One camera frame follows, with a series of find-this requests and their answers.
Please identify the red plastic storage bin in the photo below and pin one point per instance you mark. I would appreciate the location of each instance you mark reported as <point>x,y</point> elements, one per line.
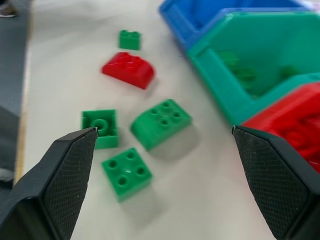
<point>287,112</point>

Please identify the green bricks in bin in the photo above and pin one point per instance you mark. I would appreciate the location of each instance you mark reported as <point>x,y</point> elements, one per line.
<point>240,72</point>

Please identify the red curved building brick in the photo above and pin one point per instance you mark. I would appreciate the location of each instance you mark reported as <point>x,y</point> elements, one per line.
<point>130,68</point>

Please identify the red bricks in bin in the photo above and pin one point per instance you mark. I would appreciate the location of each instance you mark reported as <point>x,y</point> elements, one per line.
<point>302,135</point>

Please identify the green four-stud square brick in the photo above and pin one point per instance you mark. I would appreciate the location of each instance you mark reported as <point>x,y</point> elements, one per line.
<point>126,172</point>

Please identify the green plastic storage bin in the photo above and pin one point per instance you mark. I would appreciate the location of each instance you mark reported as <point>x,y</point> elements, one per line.
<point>250,42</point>

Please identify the upturned hollow green brick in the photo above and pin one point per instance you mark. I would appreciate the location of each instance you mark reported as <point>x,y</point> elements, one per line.
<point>105,120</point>

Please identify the blue plastic storage bin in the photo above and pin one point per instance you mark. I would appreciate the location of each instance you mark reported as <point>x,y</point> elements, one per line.
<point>190,20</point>

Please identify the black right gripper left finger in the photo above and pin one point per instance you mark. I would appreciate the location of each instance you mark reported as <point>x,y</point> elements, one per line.
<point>60,185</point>

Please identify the person's shoe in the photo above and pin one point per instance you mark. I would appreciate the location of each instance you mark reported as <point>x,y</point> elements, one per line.
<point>6,11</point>

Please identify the green curved building brick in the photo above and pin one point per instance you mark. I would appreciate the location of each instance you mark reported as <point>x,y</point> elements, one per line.
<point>160,125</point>

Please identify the small green square brick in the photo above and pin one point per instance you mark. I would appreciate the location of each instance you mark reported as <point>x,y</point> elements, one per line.
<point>130,40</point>

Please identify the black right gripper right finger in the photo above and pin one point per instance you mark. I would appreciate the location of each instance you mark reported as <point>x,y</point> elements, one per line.
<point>272,180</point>

